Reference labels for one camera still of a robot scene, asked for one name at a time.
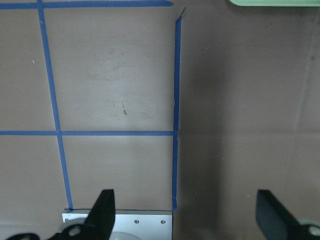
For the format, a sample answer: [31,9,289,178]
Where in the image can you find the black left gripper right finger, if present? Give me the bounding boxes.
[255,189,309,240]

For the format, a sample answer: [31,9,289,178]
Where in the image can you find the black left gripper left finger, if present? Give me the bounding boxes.
[54,189,116,240]

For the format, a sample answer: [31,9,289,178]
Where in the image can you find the light green tray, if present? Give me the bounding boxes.
[230,0,320,7]

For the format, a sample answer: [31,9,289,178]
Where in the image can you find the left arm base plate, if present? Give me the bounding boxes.
[57,209,173,240]

